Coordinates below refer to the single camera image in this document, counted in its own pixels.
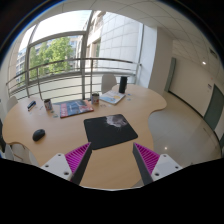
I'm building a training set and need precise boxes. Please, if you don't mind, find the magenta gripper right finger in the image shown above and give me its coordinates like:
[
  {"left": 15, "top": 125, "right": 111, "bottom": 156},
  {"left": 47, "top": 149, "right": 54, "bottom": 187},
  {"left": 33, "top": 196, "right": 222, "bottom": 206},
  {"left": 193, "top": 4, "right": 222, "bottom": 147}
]
[{"left": 133, "top": 143, "right": 182, "bottom": 185}]

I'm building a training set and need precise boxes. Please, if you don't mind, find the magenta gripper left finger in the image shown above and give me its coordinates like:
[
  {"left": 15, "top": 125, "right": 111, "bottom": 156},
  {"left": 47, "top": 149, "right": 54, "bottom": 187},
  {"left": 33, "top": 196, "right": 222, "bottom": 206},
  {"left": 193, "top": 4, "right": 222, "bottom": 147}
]
[{"left": 42, "top": 143, "right": 92, "bottom": 185}]

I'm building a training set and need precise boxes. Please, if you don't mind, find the black computer mouse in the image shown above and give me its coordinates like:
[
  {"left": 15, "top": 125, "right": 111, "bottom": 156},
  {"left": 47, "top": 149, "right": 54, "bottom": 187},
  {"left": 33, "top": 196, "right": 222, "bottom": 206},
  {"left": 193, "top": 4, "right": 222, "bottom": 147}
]
[{"left": 32, "top": 129, "right": 45, "bottom": 141}]

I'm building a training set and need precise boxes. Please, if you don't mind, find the black mouse pad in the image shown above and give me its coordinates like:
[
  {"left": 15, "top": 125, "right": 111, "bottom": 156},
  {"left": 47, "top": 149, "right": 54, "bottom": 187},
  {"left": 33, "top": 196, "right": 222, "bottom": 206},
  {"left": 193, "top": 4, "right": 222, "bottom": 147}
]
[{"left": 84, "top": 114, "right": 138, "bottom": 150}]

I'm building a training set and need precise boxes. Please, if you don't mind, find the white chair lower left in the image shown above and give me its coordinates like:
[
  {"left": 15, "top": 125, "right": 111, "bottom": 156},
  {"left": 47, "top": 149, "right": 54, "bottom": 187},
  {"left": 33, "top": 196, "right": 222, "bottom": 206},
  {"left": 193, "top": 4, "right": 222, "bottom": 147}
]
[{"left": 4, "top": 144, "right": 39, "bottom": 166}]

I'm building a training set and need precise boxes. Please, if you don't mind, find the red and blue magazine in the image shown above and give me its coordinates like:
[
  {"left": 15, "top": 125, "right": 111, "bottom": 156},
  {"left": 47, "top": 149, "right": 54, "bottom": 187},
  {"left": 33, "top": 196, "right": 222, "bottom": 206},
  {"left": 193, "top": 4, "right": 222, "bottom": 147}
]
[{"left": 60, "top": 100, "right": 93, "bottom": 118}]

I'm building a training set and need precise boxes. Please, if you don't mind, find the left printed mug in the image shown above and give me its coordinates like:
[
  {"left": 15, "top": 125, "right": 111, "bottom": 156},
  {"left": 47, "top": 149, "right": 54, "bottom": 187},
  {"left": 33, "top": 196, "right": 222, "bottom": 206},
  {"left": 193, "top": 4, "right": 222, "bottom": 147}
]
[{"left": 44, "top": 99, "right": 53, "bottom": 111}]

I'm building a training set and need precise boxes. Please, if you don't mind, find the printed mug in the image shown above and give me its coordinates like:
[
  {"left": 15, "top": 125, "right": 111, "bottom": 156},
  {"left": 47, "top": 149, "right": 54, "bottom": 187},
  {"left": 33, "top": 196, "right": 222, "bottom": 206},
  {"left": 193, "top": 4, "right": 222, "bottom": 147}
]
[
  {"left": 44, "top": 99, "right": 53, "bottom": 111},
  {"left": 91, "top": 92, "right": 99, "bottom": 105}
]

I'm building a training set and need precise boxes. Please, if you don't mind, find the black stapler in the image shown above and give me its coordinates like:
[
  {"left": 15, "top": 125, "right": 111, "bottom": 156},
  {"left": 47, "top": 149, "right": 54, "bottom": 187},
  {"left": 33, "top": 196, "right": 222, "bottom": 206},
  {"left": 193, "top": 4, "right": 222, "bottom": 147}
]
[{"left": 27, "top": 101, "right": 36, "bottom": 111}]

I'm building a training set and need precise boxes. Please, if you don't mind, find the right printed mug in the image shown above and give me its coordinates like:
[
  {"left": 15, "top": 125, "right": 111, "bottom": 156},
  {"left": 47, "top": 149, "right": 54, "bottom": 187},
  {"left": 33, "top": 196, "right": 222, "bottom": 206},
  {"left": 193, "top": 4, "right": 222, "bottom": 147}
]
[{"left": 91, "top": 92, "right": 99, "bottom": 105}]

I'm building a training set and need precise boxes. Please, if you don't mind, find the light blue book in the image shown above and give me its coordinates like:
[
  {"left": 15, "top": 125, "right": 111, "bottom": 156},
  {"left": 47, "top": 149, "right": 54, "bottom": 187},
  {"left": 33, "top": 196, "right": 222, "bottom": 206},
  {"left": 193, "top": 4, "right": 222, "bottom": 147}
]
[{"left": 100, "top": 90, "right": 125, "bottom": 105}]

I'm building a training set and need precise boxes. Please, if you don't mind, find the grey door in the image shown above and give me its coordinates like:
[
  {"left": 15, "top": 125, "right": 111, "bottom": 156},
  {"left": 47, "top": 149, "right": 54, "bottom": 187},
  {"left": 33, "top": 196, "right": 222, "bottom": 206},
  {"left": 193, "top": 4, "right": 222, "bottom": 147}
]
[{"left": 204, "top": 86, "right": 224, "bottom": 130}]

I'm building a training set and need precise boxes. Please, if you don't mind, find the white chair at left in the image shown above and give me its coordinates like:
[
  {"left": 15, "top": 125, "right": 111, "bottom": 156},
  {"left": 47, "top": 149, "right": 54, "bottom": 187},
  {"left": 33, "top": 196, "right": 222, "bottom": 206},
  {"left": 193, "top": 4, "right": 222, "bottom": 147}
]
[{"left": 6, "top": 96, "right": 18, "bottom": 111}]

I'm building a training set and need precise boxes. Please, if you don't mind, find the black cylindrical speaker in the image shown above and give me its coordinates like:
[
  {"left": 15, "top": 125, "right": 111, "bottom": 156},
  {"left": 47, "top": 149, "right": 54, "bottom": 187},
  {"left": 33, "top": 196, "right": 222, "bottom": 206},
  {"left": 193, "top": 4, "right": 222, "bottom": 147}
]
[{"left": 119, "top": 76, "right": 127, "bottom": 94}]

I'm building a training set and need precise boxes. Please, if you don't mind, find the metal balcony railing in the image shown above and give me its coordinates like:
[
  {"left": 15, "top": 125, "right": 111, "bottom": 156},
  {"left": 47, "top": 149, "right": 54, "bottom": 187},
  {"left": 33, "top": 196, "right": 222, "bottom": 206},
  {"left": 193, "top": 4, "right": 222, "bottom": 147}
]
[{"left": 6, "top": 58, "right": 141, "bottom": 99}]

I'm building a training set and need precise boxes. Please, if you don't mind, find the white chair behind table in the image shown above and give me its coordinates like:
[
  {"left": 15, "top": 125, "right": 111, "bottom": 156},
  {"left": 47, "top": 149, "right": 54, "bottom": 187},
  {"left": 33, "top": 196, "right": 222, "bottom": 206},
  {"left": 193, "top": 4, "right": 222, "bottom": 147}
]
[{"left": 101, "top": 74, "right": 117, "bottom": 93}]

